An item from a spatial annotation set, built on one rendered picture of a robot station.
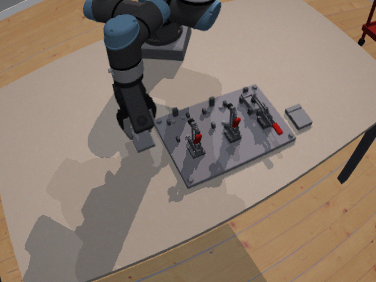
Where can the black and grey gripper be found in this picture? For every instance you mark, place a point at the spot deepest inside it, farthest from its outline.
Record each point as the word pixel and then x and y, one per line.
pixel 122 115

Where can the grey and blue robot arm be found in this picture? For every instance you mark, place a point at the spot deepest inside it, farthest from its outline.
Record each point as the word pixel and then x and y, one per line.
pixel 123 39

